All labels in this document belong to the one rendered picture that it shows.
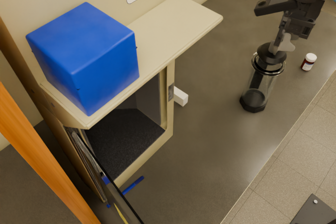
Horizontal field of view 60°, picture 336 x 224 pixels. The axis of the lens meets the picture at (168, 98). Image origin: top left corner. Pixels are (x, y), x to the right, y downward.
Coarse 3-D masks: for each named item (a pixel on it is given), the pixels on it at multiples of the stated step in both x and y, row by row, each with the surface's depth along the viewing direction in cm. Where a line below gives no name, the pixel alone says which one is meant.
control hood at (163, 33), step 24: (168, 0) 56; (144, 24) 52; (168, 24) 52; (192, 24) 52; (216, 24) 53; (144, 48) 48; (168, 48) 48; (144, 72) 45; (48, 96) 44; (120, 96) 42; (72, 120) 42; (96, 120) 40
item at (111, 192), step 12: (72, 132) 53; (84, 156) 54; (96, 168) 48; (96, 180) 65; (108, 180) 47; (108, 192) 52; (108, 204) 82; (120, 204) 45; (120, 216) 61; (132, 216) 44
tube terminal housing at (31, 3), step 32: (0, 0) 33; (32, 0) 36; (64, 0) 39; (96, 0) 44; (160, 0) 56; (0, 32) 39; (32, 64) 41; (32, 96) 55; (160, 96) 85; (96, 192) 85
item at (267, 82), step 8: (256, 56) 96; (256, 64) 93; (264, 64) 101; (280, 64) 95; (256, 72) 95; (264, 72) 91; (272, 72) 91; (248, 80) 101; (256, 80) 97; (264, 80) 95; (272, 80) 95; (248, 88) 102; (256, 88) 99; (264, 88) 98; (248, 96) 105; (256, 96) 102; (264, 96) 102; (248, 104) 107; (256, 104) 106; (264, 104) 108
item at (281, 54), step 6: (270, 42) 93; (258, 48) 92; (264, 48) 91; (270, 48) 89; (258, 54) 91; (264, 54) 89; (270, 54) 89; (276, 54) 89; (282, 54) 89; (264, 60) 89; (270, 60) 89; (276, 60) 88; (282, 60) 89
